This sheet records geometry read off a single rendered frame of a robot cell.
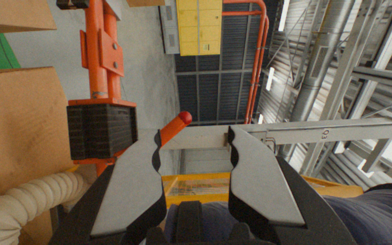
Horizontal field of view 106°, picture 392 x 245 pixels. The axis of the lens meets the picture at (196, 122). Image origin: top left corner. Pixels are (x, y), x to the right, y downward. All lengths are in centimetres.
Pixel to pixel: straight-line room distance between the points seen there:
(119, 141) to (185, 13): 718
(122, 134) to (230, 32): 1070
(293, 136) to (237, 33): 983
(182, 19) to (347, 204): 725
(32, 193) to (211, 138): 114
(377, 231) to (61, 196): 41
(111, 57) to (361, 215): 44
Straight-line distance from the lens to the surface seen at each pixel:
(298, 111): 638
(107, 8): 31
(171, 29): 743
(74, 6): 25
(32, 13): 104
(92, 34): 27
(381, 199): 44
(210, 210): 28
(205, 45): 741
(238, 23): 1095
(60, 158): 39
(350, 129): 181
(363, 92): 251
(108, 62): 26
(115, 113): 25
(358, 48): 278
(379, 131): 203
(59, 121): 39
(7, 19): 95
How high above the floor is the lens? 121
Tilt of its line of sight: level
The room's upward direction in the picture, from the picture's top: 87 degrees clockwise
